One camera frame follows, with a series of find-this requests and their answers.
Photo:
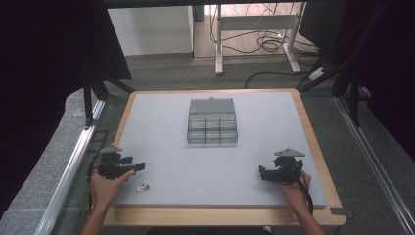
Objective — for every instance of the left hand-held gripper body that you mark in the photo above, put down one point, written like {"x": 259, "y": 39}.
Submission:
{"x": 109, "y": 163}

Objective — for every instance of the white power strip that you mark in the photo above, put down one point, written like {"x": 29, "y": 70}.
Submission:
{"x": 317, "y": 73}

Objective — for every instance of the clear plastic compartment box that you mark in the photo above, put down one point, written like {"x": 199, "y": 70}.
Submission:
{"x": 212, "y": 122}

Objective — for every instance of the black metal stand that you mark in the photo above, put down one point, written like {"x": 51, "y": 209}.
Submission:
{"x": 96, "y": 91}
{"x": 345, "y": 75}

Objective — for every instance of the person's right hand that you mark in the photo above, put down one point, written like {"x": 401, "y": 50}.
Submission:
{"x": 295, "y": 192}

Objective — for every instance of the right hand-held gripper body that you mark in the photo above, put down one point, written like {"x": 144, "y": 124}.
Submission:
{"x": 288, "y": 168}

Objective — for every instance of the white metal desk frame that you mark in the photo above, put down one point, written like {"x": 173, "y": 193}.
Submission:
{"x": 257, "y": 23}

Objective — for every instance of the grey table mat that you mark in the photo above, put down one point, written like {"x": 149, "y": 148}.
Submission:
{"x": 212, "y": 169}

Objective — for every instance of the aluminium rail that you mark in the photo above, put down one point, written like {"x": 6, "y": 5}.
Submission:
{"x": 67, "y": 176}
{"x": 378, "y": 169}

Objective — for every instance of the white cabinet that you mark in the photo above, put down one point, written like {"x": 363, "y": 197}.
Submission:
{"x": 150, "y": 31}

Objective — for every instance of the small white and gold trinket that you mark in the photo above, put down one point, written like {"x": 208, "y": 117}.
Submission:
{"x": 142, "y": 187}

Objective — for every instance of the person's left hand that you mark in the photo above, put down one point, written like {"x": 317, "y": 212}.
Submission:
{"x": 106, "y": 189}

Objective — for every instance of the black curtain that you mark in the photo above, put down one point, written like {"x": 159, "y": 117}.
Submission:
{"x": 49, "y": 81}
{"x": 385, "y": 65}

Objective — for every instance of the wooden table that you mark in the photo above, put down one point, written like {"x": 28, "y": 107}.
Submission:
{"x": 212, "y": 217}

